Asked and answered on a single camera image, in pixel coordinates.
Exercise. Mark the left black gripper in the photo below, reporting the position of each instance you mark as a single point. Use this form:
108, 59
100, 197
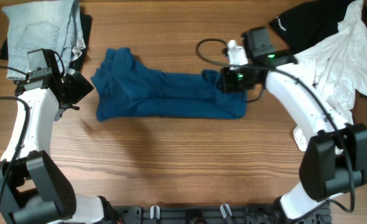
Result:
79, 85

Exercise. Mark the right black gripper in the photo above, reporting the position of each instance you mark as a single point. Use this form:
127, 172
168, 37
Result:
227, 84

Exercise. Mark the dark blue polo shirt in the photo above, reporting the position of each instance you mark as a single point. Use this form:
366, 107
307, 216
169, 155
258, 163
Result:
127, 88

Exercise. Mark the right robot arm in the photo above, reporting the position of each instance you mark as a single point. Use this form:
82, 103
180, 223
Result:
335, 159

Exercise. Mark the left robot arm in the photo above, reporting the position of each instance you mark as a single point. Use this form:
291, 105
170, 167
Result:
32, 188

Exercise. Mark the folded light blue jeans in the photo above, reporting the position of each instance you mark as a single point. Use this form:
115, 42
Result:
54, 25

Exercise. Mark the folded black garment under jeans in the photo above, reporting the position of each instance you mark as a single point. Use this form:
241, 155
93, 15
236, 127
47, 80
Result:
76, 65

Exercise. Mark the black t-shirt with logo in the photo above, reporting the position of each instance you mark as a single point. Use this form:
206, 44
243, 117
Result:
309, 23

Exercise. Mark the white t-shirt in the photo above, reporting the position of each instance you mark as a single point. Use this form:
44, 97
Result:
338, 64

